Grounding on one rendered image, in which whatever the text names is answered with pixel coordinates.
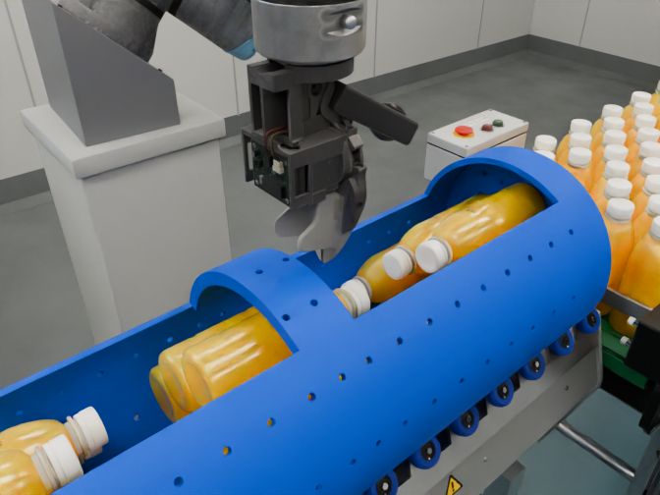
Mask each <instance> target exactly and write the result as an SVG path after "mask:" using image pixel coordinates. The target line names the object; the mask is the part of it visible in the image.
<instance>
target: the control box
mask: <svg viewBox="0 0 660 495"><path fill-rule="evenodd" d="M483 117H484V119H485V120H484V119H483ZM481 118H482V119H481ZM495 119H500V120H502V121H503V123H504V124H503V126H501V127H497V126H493V125H492V122H493V121H494V120H495ZM476 120H477V121H476ZM479 121H480V122H479ZM470 122H472V124H470ZM475 122H476V123H475ZM483 124H491V125H492V127H493V129H492V131H484V130H483V129H482V128H481V127H482V125H483ZM467 125H468V126H469V127H471V128H473V133H471V134H468V135H467V136H461V135H459V133H457V132H455V127H457V126H467ZM527 128H528V122H526V121H523V120H520V119H517V118H514V117H511V116H509V115H506V114H503V113H500V112H497V111H494V110H491V109H489V110H486V111H484V112H481V113H479V114H476V115H473V116H471V117H468V118H466V119H463V120H461V121H459V122H456V123H454V124H451V125H449V126H446V127H443V128H441V129H438V130H436V131H433V132H430V133H428V137H427V148H426V158H425V169H424V178H426V179H428V180H430V181H432V179H433V178H434V177H435V176H436V175H437V174H438V173H439V172H440V171H441V170H442V169H444V168H445V167H447V166H448V165H450V164H452V163H454V162H456V161H459V160H461V159H463V158H465V157H468V156H470V155H472V154H475V153H476V152H478V151H481V150H483V149H487V148H491V147H497V146H515V147H521V148H524V143H525V138H526V131H527Z"/></svg>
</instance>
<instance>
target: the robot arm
mask: <svg viewBox="0 0 660 495"><path fill-rule="evenodd" d="M58 4H60V5H61V6H63V9H65V10H66V11H68V12H69V13H71V14H72V15H74V16H75V17H77V18H78V19H80V20H82V21H83V22H85V23H86V24H88V25H89V26H91V27H92V28H95V29H96V30H98V31H99V32H101V33H102V34H104V35H105V36H107V37H109V38H110V39H112V40H113V41H115V42H116V43H118V44H120V45H121V46H123V47H124V48H126V49H127V50H129V51H130V52H132V53H134V54H135V55H137V56H138V57H139V58H141V59H142V60H144V61H145V62H147V63H148V62H149V60H150V58H151V57H152V55H153V51H154V45H155V39H156V33H157V28H158V25H159V23H160V21H161V19H162V17H163V16H164V14H165V12H168V13H169V14H171V15H172V16H174V17H175V18H177V19H178V20H180V21H181V22H183V23H184V24H186V25H187V26H188V27H190V28H192V29H193V30H195V31H196V32H198V33H199V34H201V35H202V36H204V37H205V38H206V39H208V40H209V41H211V42H212V43H214V44H215V45H217V46H218V47H220V48H221V49H222V50H223V51H224V52H226V53H229V54H231V55H233V56H234V57H236V58H238V59H240V60H243V61H245V60H248V59H250V58H251V57H252V56H254V55H255V54H256V52H257V53H259V54H260V55H261V56H262V57H264V58H267V60H264V61H259V62H255V63H251V64H247V82H248V95H249V108H250V120H251V125H250V126H246V127H243V128H241V132H242V144H243V155H244V166H245V177H246V182H250V181H252V180H254V185H255V186H257V187H258V188H260V189H261V190H263V191H265V192H266V193H268V194H270V195H271V196H273V197H275V198H276V199H278V200H279V201H281V202H282V203H284V204H286V205H287V206H289V207H288V208H287V209H286V210H285V211H284V212H283V213H282V214H281V215H280V216H279V217H278V218H277V219H276V221H275V224H274V230H275V233H276V235H277V236H279V237H282V238H284V237H292V236H300V237H299V239H298V250H299V251H301V252H308V251H313V250H315V251H316V253H317V255H318V258H319V259H320V260H321V261H322V262H324V263H326V262H328V261H330V260H331V259H333V258H334V257H335V256H336V255H337V254H338V253H339V252H340V250H341V249H342V247H343V246H344V244H345V243H346V241H347V240H348V238H349V236H350V234H351V232H352V230H353V229H354V228H355V227H356V225H357V223H358V220H359V217H360V215H361V214H362V212H363V209H364V207H365V202H366V193H367V189H366V177H365V175H366V170H367V167H366V166H365V165H363V163H364V157H363V150H362V147H363V142H362V141H361V139H360V137H359V135H358V127H355V126H353V125H352V123H353V121H355V122H357V123H359V124H361V125H363V126H365V127H368V128H370V130H371V132H372V133H373V135H374V136H375V137H376V138H378V139H380V140H384V141H393V140H395V141H398V142H400V143H402V144H404V145H408V144H410V143H411V141H412V139H413V136H414V135H415V133H416V131H417V129H418V122H417V121H415V120H413V119H411V118H409V117H407V116H406V115H407V114H406V113H405V111H404V110H403V108H402V107H401V106H399V105H398V104H395V103H392V102H385V103H384V102H383V103H381V102H379V101H377V100H375V99H373V98H371V97H370V96H368V95H366V94H364V93H362V92H360V91H358V90H356V89H355V88H353V87H351V86H349V85H347V84H345V83H343V82H340V81H338V80H341V79H343V78H346V77H348V76H349V75H350V74H352V73H353V71H354V58H355V57H356V56H357V55H359V54H360V53H361V52H362V51H363V49H364V48H365V45H366V17H367V0H59V1H58V3H57V5H58ZM249 142H251V156H252V166H253V167H252V168H249V163H248V143H249ZM333 190H334V191H333Z"/></svg>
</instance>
